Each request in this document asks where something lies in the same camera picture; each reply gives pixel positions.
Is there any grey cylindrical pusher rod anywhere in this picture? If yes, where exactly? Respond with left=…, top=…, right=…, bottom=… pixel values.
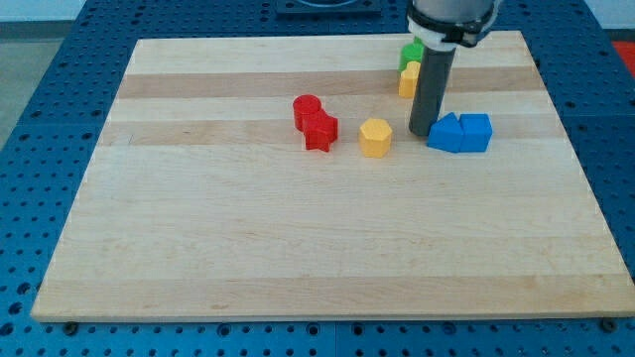
left=409, top=48, right=455, bottom=137

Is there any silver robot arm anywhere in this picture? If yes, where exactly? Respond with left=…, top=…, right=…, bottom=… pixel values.
left=407, top=0, right=501, bottom=137

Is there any green block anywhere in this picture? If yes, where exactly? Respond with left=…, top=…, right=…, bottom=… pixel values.
left=398, top=38, right=425, bottom=71

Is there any yellow heart block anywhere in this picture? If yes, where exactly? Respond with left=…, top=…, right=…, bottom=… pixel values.
left=398, top=61, right=421, bottom=98

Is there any blue pentagon block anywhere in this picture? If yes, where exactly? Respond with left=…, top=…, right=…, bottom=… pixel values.
left=427, top=112, right=464, bottom=153

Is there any blue cube block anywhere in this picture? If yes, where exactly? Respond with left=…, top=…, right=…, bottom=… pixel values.
left=459, top=113, right=493, bottom=153

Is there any yellow hexagon block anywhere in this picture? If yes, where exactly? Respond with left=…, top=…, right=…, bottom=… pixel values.
left=358, top=118, right=393, bottom=159

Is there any red star block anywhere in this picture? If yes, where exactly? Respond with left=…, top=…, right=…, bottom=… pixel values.
left=303, top=110, right=338, bottom=152

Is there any red cylinder block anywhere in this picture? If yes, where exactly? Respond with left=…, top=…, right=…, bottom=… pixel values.
left=292, top=94, right=321, bottom=132

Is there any light wooden board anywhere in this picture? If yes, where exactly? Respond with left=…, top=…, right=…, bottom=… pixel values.
left=32, top=31, right=634, bottom=322

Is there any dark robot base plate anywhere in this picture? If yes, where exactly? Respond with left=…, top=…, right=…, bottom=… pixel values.
left=273, top=0, right=382, bottom=16

